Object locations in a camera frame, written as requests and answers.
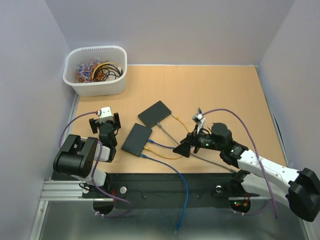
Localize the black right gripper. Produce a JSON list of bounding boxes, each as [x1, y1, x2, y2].
[[172, 123, 223, 158]]

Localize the grey ethernet cable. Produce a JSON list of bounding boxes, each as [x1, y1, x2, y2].
[[156, 122, 238, 173]]

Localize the yellow ethernet cable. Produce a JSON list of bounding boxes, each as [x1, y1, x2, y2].
[[144, 113, 191, 160]]

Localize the black network switch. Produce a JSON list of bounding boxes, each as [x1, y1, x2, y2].
[[121, 123, 153, 157], [138, 100, 172, 128]]

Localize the short blue ethernet cable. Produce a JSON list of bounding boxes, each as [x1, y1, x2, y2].
[[147, 107, 203, 150]]

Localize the long blue ethernet cable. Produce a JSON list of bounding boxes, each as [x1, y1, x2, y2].
[[139, 153, 190, 235]]

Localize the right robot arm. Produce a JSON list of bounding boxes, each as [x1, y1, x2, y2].
[[173, 123, 320, 222]]

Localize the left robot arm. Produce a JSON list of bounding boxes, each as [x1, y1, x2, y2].
[[53, 108, 121, 197]]

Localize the white plastic bin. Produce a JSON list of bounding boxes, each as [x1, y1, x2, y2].
[[62, 45, 128, 97]]

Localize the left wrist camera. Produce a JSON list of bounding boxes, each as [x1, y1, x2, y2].
[[97, 106, 113, 124]]

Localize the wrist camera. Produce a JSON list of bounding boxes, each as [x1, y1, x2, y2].
[[97, 106, 113, 124], [192, 112, 206, 134]]

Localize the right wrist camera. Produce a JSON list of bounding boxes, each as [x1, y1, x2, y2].
[[192, 112, 206, 134]]

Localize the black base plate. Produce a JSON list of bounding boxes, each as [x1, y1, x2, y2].
[[82, 173, 250, 217]]

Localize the bundle of coloured wires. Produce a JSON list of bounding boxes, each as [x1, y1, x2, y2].
[[74, 57, 123, 84]]

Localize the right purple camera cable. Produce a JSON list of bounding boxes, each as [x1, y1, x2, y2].
[[203, 108, 280, 220]]

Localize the purple camera cable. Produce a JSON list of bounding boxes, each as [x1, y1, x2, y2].
[[59, 111, 133, 219], [203, 108, 280, 220]]

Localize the aluminium frame rail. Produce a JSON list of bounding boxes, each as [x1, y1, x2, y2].
[[28, 99, 320, 240]]

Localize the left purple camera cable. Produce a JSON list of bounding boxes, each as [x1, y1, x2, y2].
[[59, 111, 133, 219]]

